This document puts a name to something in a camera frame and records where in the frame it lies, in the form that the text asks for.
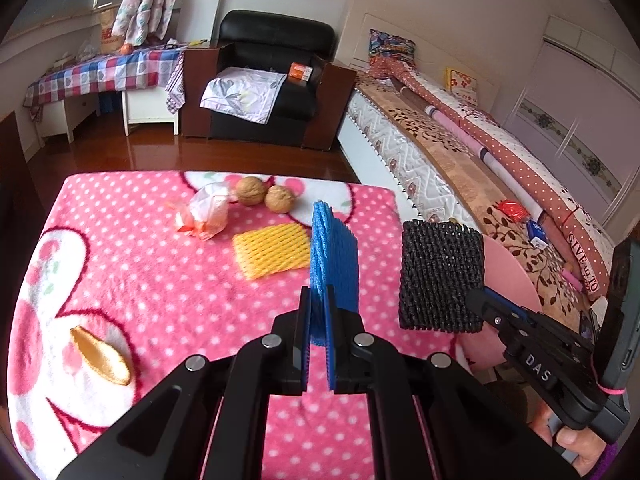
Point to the orange fruit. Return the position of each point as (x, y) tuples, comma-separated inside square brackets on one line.
[(126, 48)]

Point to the black foam net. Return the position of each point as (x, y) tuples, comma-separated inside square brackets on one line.
[(440, 275)]

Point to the orange white plastic wrapper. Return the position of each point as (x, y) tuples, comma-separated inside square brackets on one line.
[(207, 212)]

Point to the brown walnut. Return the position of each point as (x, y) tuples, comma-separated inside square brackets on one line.
[(280, 200), (250, 191)]

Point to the comic print pillow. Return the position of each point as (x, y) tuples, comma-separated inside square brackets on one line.
[(392, 45)]

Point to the orange box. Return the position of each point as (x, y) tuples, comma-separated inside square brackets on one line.
[(301, 71)]

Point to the red packet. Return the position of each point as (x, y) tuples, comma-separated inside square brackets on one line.
[(514, 211)]

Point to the brown paper bag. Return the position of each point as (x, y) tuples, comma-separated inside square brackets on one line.
[(111, 30)]

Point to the polka dot quilt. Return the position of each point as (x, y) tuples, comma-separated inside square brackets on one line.
[(525, 170)]

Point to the patterned hanging cloth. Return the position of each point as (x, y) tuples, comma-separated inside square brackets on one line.
[(175, 85)]

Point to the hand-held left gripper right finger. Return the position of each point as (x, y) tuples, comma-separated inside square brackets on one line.
[(331, 355)]

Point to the quilted hanging jacket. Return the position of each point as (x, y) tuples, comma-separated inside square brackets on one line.
[(145, 0)]

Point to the pink polka dot blanket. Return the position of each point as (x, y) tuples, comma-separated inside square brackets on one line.
[(150, 270)]

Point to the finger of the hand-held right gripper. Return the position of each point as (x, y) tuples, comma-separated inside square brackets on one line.
[(512, 307), (485, 312)]

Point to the yellow foam net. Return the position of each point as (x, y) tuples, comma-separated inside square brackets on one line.
[(272, 252)]

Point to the checkered tablecloth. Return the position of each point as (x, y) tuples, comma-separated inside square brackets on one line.
[(100, 72)]

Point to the yellow floral pillow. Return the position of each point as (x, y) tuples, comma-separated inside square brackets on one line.
[(462, 80)]

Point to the blue white box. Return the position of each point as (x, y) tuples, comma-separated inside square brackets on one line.
[(537, 234)]

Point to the blue foam net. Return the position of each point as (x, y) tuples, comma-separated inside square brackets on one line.
[(335, 255)]

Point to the white wardrobe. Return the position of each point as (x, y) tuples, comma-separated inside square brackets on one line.
[(575, 110)]

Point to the bed with brown floral cover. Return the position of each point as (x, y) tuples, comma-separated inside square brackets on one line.
[(425, 135)]

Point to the pink plastic bin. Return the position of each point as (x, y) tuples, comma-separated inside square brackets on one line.
[(510, 270)]

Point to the person's right forearm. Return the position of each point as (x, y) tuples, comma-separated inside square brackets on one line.
[(612, 465)]

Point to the black leather armchair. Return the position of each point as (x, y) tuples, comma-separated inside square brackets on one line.
[(280, 35)]

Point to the yellow peel piece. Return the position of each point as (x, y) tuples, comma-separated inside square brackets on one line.
[(102, 357)]

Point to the person's right hand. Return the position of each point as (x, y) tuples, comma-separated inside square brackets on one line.
[(575, 447)]

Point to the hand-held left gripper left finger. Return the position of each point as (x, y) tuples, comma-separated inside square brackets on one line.
[(303, 350)]

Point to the pink roll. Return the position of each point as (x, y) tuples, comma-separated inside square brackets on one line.
[(574, 280)]

